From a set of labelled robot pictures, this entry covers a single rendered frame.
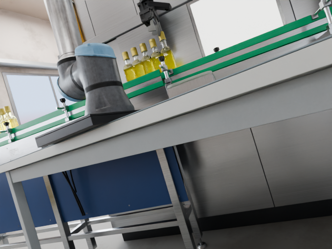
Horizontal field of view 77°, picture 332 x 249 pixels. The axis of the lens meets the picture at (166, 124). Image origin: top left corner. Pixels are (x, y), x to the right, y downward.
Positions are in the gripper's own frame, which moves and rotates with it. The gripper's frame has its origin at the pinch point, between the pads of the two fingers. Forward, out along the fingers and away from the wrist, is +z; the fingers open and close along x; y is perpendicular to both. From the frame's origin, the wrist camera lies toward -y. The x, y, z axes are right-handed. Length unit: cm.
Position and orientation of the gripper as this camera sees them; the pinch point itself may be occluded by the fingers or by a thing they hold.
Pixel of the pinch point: (161, 34)
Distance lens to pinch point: 119.4
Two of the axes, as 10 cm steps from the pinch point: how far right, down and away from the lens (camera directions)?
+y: -9.1, 2.8, 3.0
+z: 3.0, 9.6, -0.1
